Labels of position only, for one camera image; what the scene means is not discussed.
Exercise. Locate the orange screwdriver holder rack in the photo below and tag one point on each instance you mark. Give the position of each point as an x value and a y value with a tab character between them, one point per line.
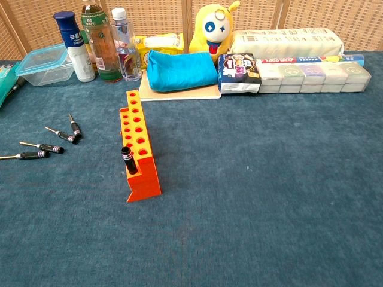
146	179

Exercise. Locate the wooden cutting board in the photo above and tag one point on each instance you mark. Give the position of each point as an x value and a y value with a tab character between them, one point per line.
185	95

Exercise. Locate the blue carpet table cover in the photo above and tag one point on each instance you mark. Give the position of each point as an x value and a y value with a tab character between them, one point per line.
239	179

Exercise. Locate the blue folded cloth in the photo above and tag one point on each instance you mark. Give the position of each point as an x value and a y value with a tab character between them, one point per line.
179	71

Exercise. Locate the yellow snack bag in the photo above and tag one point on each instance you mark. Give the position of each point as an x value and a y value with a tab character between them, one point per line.
161	43

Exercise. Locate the yellow plush toy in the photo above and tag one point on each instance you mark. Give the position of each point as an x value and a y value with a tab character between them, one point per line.
215	30

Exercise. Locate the plastic food wrap box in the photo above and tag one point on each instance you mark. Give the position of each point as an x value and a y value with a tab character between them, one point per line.
281	60

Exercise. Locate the clear water bottle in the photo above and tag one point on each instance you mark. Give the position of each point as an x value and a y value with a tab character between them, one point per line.
124	39

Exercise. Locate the green label tea bottle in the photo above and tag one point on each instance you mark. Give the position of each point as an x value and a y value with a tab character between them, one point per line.
101	45

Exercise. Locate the wicker folding screen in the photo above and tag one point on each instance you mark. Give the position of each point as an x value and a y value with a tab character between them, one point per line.
155	15

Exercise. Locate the large white tissue pack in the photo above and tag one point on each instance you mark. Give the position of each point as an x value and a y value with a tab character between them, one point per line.
284	42

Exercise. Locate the pastel pocket tissue multipack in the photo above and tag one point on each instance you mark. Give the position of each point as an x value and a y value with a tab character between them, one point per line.
314	77

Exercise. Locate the white bottle blue cap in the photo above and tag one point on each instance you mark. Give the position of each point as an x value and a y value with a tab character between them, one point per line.
74	39

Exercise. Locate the clear container teal lid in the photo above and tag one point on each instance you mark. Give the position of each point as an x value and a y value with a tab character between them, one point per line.
42	65

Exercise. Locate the teal white plastic bag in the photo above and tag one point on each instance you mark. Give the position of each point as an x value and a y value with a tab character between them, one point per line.
6	83

